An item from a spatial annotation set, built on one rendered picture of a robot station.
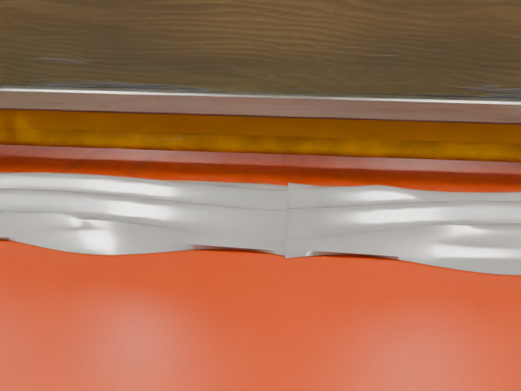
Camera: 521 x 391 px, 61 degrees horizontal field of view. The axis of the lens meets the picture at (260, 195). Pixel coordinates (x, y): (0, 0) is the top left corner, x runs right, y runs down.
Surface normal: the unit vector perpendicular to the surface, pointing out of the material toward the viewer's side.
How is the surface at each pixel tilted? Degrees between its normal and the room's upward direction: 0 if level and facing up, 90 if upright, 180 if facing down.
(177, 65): 90
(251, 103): 90
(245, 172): 0
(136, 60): 90
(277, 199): 33
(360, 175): 0
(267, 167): 0
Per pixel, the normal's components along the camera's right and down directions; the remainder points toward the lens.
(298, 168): 0.02, -0.94
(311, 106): -0.07, 0.34
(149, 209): -0.11, -0.60
